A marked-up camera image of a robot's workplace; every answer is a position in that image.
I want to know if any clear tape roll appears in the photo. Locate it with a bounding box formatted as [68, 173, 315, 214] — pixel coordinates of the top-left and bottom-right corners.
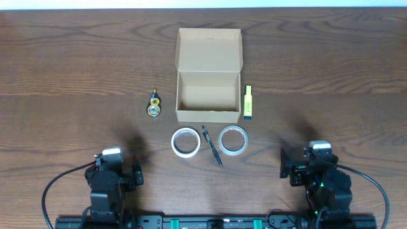
[218, 125, 249, 156]

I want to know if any white tape roll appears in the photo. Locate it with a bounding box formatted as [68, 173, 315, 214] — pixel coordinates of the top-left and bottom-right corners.
[170, 127, 201, 158]

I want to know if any yellow highlighter marker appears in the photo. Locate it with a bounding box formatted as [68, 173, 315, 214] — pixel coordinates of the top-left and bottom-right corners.
[244, 85, 252, 120]

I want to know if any yellow black correction tape dispenser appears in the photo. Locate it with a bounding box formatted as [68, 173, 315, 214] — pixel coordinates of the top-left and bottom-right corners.
[146, 88, 162, 118]

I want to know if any black clear ballpoint pen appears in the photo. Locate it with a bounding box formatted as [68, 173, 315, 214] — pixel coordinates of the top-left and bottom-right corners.
[202, 125, 223, 167]

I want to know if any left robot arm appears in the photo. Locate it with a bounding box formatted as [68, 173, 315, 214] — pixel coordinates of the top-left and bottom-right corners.
[85, 164, 144, 226]

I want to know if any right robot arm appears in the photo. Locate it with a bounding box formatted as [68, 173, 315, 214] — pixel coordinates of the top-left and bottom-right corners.
[280, 146, 352, 228]

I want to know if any brown cardboard box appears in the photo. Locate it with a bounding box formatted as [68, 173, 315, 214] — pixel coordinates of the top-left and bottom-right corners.
[176, 28, 243, 123]

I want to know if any right black cable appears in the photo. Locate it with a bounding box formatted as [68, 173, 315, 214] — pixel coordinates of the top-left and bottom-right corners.
[336, 163, 390, 229]

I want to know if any black cable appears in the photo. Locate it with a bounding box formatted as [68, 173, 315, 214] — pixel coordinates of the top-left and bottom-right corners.
[41, 160, 98, 229]
[336, 163, 390, 229]

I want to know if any black aluminium mounting rail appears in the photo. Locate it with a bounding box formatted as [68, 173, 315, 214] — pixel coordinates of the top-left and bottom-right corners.
[54, 214, 378, 229]

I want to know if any left black cable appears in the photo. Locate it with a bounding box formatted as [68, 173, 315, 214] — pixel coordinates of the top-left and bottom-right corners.
[41, 160, 98, 229]

